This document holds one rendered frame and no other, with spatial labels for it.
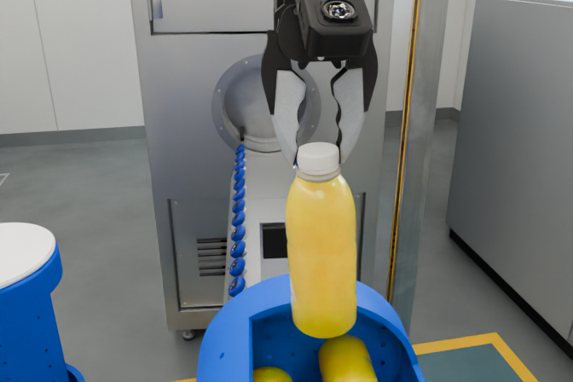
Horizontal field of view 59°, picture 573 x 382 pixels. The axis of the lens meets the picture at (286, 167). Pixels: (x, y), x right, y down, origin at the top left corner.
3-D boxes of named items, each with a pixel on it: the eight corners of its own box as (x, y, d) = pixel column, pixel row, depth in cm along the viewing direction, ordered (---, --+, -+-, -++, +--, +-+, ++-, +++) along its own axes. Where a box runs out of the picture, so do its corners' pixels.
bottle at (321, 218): (350, 347, 50) (346, 182, 43) (283, 334, 52) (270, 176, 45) (362, 303, 56) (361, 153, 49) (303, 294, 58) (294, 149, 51)
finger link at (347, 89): (360, 140, 52) (348, 51, 48) (373, 161, 47) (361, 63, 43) (330, 146, 52) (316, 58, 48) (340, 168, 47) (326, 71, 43)
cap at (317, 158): (333, 176, 45) (332, 158, 44) (292, 173, 46) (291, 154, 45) (343, 160, 48) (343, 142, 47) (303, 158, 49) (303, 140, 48)
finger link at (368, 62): (379, 104, 46) (367, 6, 43) (383, 109, 45) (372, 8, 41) (328, 114, 46) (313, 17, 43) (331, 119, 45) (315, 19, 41)
